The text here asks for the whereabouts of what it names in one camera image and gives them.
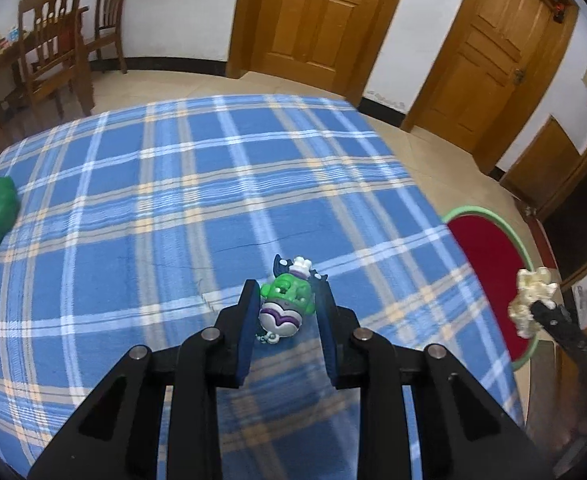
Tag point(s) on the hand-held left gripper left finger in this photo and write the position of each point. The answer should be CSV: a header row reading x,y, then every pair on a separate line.
x,y
246,340

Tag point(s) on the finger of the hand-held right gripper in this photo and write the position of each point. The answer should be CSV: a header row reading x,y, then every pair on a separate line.
x,y
563,325

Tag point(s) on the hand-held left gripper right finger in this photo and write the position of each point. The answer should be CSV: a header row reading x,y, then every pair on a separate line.
x,y
336,345

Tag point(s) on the cream paper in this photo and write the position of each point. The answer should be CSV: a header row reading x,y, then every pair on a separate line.
x,y
528,295

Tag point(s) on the green toy figure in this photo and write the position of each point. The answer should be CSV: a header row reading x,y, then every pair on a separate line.
x,y
288,292

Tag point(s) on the red basin with green rim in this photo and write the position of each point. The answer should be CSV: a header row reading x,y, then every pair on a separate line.
x,y
488,255

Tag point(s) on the red floor mat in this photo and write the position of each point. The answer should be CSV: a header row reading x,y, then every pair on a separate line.
x,y
541,240

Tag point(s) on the black metal door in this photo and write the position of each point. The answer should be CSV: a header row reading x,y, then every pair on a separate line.
x,y
586,220

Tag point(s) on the brown panelled wooden door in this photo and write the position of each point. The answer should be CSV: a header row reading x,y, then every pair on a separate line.
x,y
493,55
318,15

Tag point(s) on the brown wooden chair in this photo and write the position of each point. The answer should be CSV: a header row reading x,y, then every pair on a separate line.
x,y
48,35
110,15

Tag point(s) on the low wooden wall panel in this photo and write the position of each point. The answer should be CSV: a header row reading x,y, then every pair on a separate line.
x,y
543,165

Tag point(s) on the red door frame ornament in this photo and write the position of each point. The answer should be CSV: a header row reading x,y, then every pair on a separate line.
x,y
559,11

